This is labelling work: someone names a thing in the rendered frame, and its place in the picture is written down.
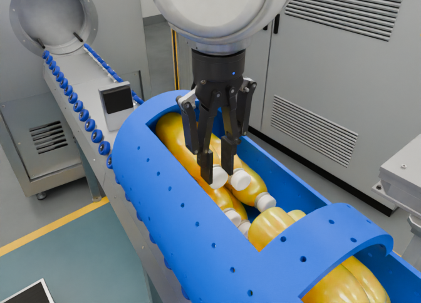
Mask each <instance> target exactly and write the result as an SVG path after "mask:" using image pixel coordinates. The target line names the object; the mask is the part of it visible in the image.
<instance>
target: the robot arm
mask: <svg viewBox="0 0 421 303"><path fill-rule="evenodd" d="M153 1H154V3H155V5H156V7H157V8H158V10H159V11H160V12H161V14H162V15H163V16H164V18H165V19H166V20H167V22H168V24H169V26H170V27H171V28H172V29H173V30H174V31H176V32H177V33H179V34H180V35H182V36H183V37H185V38H186V43H187V45H188V46H190V47H191V50H192V72H193V76H194V81H193V83H192V86H191V91H190V92H189V93H187V94H186V95H185V96H181V95H179V96H177V97H176V99H175V100H176V102H177V104H178V106H179V108H180V110H181V115H182V124H183V130H184V139H185V147H186V148H187V149H188V150H189V151H190V152H191V153H192V154H193V155H197V164H198V166H200V176H201V177H202V178H203V179H204V180H205V181H206V182H207V184H208V185H211V184H213V151H212V150H211V149H210V148H209V146H210V142H211V135H212V128H213V124H214V117H215V116H217V111H218V108H220V107H221V110H222V118H223V122H224V130H225V134H226V136H222V137H221V167H222V169H224V170H225V172H226V173H227V174H228V175H229V176H231V175H233V174H234V155H236V153H237V145H239V144H241V142H242V140H241V139H239V137H241V136H246V135H247V131H248V126H249V117H250V112H251V103H252V96H253V93H254V90H255V89H256V86H257V83H256V82H255V81H253V80H252V79H250V78H248V77H247V76H245V77H243V75H242V74H243V72H244V65H245V55H246V48H247V47H248V46H249V45H250V43H251V39H252V35H253V34H255V33H257V32H258V31H260V30H261V29H262V28H264V27H265V26H266V25H268V24H269V23H270V22H271V21H272V20H273V19H274V18H275V17H276V15H277V14H278V13H279V12H281V11H282V10H283V9H284V8H285V7H286V5H287V4H288V3H289V2H290V0H153ZM236 95H237V102H236ZM196 98H197V99H198V100H199V110H200V113H199V122H198V127H197V122H196V115H195V111H194V109H195V108H196V105H195V99H196Z"/></svg>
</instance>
